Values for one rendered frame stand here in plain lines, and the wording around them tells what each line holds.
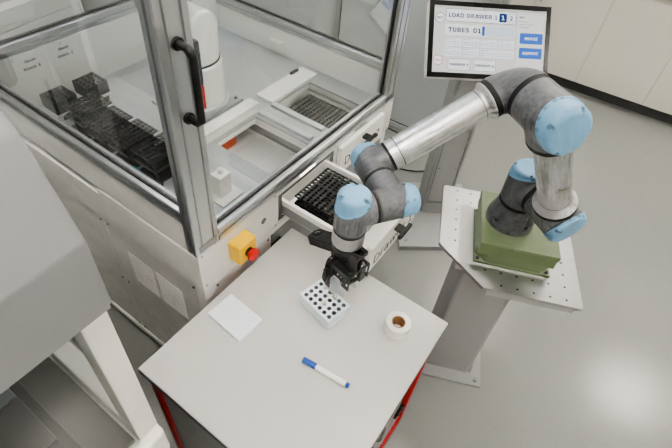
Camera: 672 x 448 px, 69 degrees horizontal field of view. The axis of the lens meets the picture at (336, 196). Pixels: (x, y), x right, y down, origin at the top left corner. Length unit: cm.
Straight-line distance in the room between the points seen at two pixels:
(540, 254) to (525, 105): 62
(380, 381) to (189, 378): 49
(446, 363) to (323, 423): 105
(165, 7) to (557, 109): 78
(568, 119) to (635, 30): 308
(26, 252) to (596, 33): 396
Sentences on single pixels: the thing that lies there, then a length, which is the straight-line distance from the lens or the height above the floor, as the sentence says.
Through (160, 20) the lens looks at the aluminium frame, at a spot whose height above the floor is 158.
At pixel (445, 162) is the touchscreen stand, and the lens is 255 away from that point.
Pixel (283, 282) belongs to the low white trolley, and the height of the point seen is 76.
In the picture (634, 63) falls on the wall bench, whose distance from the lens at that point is 425.
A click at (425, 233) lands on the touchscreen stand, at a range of 268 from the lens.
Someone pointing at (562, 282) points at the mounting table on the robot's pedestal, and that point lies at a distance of 172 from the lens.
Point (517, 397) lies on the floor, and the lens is 235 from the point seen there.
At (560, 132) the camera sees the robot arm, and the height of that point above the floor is 140.
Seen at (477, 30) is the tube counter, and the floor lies 111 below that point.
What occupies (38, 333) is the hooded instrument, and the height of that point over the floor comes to 142.
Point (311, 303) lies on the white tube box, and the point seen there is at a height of 80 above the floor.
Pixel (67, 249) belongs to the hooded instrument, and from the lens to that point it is 65.
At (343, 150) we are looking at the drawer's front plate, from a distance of 169.
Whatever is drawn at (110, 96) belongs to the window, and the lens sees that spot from 123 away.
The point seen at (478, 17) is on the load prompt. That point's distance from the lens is 221.
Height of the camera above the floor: 197
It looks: 44 degrees down
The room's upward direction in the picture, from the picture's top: 6 degrees clockwise
